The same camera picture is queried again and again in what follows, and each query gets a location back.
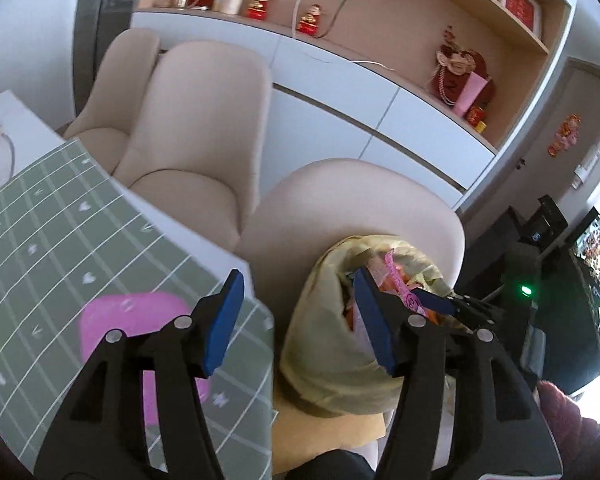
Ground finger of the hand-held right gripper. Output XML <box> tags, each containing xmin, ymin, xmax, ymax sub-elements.
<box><xmin>452</xmin><ymin>306</ymin><xmax>507</xmax><ymax>332</ymax></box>
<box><xmin>411</xmin><ymin>286</ymin><xmax>481</xmax><ymax>317</ymax></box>

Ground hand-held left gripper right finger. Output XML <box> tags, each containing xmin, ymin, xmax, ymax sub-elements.
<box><xmin>352</xmin><ymin>266</ymin><xmax>563</xmax><ymax>480</ymax></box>

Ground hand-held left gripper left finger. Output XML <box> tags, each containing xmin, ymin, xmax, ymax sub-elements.
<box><xmin>32</xmin><ymin>269</ymin><xmax>246</xmax><ymax>480</ymax></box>

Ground pink plastic wrapper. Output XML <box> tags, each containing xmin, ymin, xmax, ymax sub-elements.
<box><xmin>380</xmin><ymin>247</ymin><xmax>431</xmax><ymax>317</ymax></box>

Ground yellow plastic bin liner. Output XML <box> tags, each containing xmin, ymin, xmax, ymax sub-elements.
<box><xmin>279</xmin><ymin>232</ymin><xmax>461</xmax><ymax>416</ymax></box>

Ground person's right forearm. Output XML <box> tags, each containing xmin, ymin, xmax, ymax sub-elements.
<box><xmin>535</xmin><ymin>380</ymin><xmax>600</xmax><ymax>480</ymax></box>

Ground black television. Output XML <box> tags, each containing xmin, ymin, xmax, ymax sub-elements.
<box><xmin>565</xmin><ymin>207</ymin><xmax>600</xmax><ymax>396</ymax></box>

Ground black water dispenser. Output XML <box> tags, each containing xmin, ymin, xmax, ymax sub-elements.
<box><xmin>457</xmin><ymin>194</ymin><xmax>570</xmax><ymax>306</ymax></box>

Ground pink plastic packet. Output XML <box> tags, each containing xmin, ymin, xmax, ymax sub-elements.
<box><xmin>77</xmin><ymin>292</ymin><xmax>216</xmax><ymax>426</ymax></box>

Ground beige upholstered chair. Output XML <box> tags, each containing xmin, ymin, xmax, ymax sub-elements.
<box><xmin>62</xmin><ymin>27</ymin><xmax>161</xmax><ymax>171</ymax></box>
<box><xmin>115</xmin><ymin>40</ymin><xmax>273</xmax><ymax>251</ymax></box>
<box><xmin>237</xmin><ymin>158</ymin><xmax>466</xmax><ymax>461</ymax></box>

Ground dark cloth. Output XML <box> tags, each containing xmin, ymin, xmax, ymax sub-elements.
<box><xmin>285</xmin><ymin>449</ymin><xmax>378</xmax><ymax>480</ymax></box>

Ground small red yellow box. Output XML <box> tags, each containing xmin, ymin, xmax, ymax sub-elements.
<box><xmin>465</xmin><ymin>107</ymin><xmax>488</xmax><ymax>133</ymax></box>

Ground red door ornament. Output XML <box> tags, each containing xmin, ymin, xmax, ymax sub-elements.
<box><xmin>547</xmin><ymin>114</ymin><xmax>583</xmax><ymax>157</ymax></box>

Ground pink tall box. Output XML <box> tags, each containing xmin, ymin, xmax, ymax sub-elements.
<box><xmin>452</xmin><ymin>72</ymin><xmax>488</xmax><ymax>118</ymax></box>

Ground wooden door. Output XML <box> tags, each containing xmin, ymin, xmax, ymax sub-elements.
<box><xmin>500</xmin><ymin>57</ymin><xmax>600</xmax><ymax>221</ymax></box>

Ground red doll gift bag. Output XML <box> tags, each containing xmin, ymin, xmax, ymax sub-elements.
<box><xmin>427</xmin><ymin>25</ymin><xmax>496</xmax><ymax>111</ymax></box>

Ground white base cabinets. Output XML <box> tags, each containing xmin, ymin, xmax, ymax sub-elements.
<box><xmin>130</xmin><ymin>10</ymin><xmax>498</xmax><ymax>211</ymax></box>

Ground red framed picture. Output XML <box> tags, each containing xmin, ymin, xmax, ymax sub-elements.
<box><xmin>495</xmin><ymin>0</ymin><xmax>543</xmax><ymax>33</ymax></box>

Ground dark glass cabinet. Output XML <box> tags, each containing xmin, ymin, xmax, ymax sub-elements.
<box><xmin>72</xmin><ymin>0</ymin><xmax>146</xmax><ymax>121</ymax></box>

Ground wooden wall shelf unit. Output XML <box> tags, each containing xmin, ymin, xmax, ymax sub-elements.
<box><xmin>130</xmin><ymin>0</ymin><xmax>573</xmax><ymax>151</ymax></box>

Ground white cable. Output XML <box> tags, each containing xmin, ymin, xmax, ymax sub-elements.
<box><xmin>292</xmin><ymin>0</ymin><xmax>396</xmax><ymax>72</ymax></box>

